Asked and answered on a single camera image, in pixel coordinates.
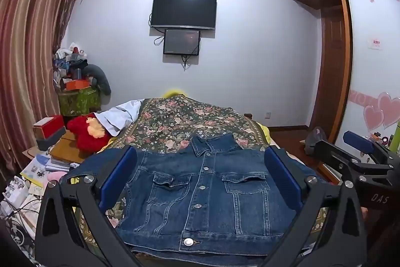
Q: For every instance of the brown wooden door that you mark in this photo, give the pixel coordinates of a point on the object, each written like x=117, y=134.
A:
x=329, y=66

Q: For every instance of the red plush toy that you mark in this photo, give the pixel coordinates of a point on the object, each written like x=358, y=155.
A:
x=81, y=132

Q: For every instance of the white blister packs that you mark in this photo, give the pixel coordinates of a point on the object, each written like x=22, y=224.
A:
x=14, y=192

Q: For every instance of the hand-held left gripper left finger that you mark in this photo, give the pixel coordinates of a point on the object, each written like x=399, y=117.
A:
x=120, y=173

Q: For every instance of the yellow bed sheet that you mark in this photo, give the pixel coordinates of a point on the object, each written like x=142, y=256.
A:
x=265, y=132

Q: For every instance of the floral blanket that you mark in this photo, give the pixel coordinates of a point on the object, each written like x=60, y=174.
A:
x=175, y=120

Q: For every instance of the black wall television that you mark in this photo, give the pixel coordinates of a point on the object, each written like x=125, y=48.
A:
x=184, y=10

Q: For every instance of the wooden board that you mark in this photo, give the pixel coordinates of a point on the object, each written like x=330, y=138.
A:
x=67, y=149

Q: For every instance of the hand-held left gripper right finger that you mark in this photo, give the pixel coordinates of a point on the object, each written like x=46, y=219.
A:
x=282, y=176

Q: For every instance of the pink soft item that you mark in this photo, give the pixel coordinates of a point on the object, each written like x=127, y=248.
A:
x=53, y=177

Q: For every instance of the yellow pillow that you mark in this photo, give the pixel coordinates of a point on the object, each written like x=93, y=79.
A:
x=172, y=93

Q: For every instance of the grey bag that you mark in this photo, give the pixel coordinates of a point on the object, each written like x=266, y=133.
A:
x=314, y=140

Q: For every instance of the red box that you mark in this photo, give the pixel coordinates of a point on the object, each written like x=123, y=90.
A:
x=51, y=126

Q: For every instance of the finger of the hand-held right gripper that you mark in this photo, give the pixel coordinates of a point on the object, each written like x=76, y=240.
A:
x=357, y=139
x=340, y=162

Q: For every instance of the blue denim jacket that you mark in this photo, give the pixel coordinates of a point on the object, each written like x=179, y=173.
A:
x=200, y=210

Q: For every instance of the green bottle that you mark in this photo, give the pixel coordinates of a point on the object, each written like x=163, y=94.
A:
x=396, y=138

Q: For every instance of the grey neck pillow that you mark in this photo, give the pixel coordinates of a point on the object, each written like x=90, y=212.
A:
x=100, y=79

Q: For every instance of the white sliding door with hearts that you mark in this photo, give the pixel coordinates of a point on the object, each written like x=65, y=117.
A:
x=368, y=82

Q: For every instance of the orange box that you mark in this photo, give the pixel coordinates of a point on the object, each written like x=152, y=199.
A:
x=78, y=84

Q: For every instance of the striped curtain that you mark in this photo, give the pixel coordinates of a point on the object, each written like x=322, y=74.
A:
x=25, y=51

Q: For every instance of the small black monitor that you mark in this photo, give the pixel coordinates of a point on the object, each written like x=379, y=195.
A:
x=181, y=41

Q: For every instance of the pile of clutter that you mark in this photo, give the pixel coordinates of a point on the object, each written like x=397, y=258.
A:
x=67, y=63

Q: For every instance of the red door sticker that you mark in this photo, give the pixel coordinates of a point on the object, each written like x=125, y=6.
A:
x=375, y=44

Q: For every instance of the white cloth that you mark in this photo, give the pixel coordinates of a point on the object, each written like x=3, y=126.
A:
x=118, y=117

